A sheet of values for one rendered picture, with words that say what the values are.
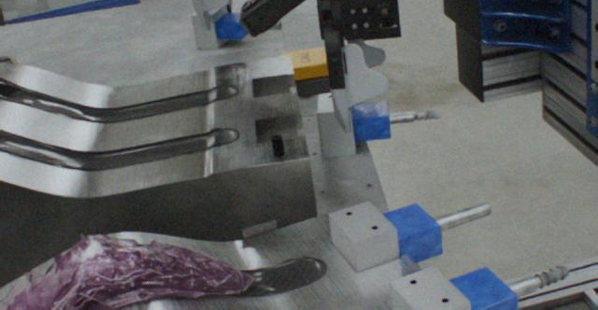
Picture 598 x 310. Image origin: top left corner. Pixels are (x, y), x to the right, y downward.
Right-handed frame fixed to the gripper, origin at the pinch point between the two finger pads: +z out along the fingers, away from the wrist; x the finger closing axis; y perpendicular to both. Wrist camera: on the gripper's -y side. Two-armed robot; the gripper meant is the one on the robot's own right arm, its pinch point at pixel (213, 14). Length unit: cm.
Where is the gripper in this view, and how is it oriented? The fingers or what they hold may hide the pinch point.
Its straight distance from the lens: 135.7
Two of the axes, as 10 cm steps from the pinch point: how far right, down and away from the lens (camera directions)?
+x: 3.5, -4.6, 8.2
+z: 1.3, 8.9, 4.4
